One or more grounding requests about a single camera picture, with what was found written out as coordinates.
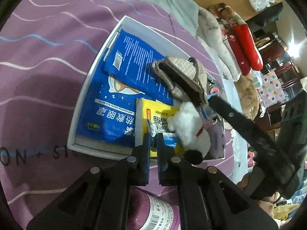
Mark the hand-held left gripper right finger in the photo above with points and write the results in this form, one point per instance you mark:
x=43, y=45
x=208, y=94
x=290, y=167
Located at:
x=162, y=158

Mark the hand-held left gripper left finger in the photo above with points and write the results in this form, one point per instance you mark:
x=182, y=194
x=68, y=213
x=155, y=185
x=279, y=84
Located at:
x=145, y=163

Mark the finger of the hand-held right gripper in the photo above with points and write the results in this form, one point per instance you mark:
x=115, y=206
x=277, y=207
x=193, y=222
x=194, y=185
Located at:
x=239, y=122

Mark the grey plaid eye mask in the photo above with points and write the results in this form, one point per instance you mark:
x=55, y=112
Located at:
x=213, y=90

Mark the white plush toy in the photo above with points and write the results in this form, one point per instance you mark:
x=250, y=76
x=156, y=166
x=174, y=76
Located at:
x=191, y=129

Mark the yellow tissue pack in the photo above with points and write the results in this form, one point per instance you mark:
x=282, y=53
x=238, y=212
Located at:
x=148, y=107

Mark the white cardboard box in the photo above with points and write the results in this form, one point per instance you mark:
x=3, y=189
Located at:
x=91, y=148

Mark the blue packet with dog print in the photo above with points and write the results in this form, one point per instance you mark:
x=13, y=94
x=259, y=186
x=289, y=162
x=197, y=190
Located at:
x=105, y=117

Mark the beige plaid eye mask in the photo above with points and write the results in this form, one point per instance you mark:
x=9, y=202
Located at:
x=187, y=69

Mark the blue packet with white text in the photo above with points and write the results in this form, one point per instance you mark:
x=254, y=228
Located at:
x=134, y=60

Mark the golden dog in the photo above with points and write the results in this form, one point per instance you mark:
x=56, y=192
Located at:
x=249, y=95

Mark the purple silicone pad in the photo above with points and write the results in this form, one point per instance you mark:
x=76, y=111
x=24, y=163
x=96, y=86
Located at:
x=215, y=143

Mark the pink patterned box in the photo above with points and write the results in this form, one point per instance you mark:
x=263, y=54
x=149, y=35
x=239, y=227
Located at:
x=273, y=88

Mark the purple white bottle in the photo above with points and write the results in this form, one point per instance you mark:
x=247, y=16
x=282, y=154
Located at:
x=153, y=210

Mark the yellow plastic bag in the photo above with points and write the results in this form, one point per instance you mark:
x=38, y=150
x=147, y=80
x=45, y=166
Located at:
x=285, y=212

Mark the dark wooden cabinet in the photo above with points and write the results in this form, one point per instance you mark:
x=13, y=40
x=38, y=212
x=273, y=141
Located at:
x=266, y=43

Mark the light grey quilt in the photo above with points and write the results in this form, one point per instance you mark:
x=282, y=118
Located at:
x=213, y=36

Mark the floral blanket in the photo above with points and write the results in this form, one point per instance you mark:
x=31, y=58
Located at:
x=223, y=12

